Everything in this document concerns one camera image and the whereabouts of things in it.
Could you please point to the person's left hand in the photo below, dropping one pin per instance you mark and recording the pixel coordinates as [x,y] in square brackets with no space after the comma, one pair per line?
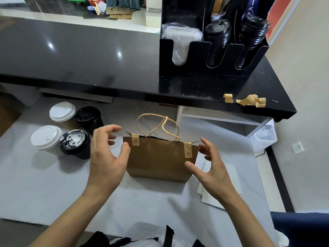
[105,167]

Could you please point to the white box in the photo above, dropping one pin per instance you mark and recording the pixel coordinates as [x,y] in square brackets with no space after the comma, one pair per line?
[153,18]

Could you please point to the group of lidded coffee cups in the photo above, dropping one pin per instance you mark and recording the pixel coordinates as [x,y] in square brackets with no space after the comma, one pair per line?
[45,137]

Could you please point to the black acrylic organizer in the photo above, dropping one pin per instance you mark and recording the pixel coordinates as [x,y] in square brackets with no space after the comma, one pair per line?
[205,82]

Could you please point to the single tan tape strip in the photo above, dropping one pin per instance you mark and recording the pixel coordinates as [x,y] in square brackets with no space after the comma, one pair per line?
[135,140]
[188,150]

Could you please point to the person's white shirt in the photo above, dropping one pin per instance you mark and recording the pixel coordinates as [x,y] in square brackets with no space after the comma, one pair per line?
[144,234]

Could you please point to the white support panel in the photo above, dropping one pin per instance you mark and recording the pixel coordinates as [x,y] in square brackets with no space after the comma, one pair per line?
[20,94]

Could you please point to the red banner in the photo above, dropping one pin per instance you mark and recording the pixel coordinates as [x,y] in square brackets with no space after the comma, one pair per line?
[278,10]

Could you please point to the person's right hand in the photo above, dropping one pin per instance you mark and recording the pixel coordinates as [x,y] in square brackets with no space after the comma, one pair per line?
[216,180]

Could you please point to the white wall socket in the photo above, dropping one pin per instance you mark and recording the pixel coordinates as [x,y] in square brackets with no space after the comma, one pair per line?
[298,147]

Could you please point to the person's left forearm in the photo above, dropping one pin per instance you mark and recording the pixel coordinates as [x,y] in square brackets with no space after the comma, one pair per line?
[72,221]

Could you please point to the black body harness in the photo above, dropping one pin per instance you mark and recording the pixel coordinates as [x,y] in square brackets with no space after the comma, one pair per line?
[95,240]

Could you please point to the brown paper bag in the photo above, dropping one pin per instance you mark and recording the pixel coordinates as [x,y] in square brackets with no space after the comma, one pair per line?
[7,115]
[157,159]

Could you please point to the tan paper sleeve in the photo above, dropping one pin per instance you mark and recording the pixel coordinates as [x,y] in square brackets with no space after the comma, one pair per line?
[220,5]

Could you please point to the stack of white paper sheets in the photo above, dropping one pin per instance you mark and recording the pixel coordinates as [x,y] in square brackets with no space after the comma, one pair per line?
[234,175]

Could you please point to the plastic wrapped white pack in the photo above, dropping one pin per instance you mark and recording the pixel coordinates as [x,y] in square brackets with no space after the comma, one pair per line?
[180,41]

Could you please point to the row of tan tape strips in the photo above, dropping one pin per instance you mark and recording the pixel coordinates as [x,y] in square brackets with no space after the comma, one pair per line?
[228,98]

